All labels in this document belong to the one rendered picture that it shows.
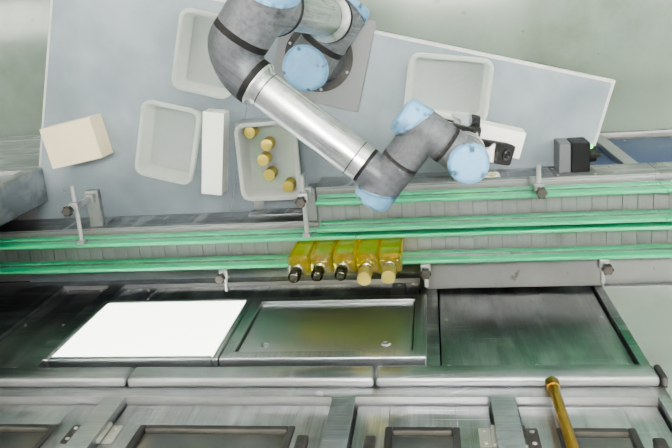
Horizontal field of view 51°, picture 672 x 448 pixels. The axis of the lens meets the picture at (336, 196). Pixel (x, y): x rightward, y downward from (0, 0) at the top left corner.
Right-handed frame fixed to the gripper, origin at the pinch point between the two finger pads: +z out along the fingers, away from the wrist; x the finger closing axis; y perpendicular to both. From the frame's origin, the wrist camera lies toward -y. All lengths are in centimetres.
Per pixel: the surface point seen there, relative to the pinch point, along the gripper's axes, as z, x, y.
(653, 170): 25, 3, -51
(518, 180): 22.0, 13.0, -17.5
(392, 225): 14.3, 30.4, 12.1
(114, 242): 14, 53, 86
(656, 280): 21, 31, -59
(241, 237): 15, 43, 51
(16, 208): 17, 51, 117
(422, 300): 7.2, 46.1, 0.4
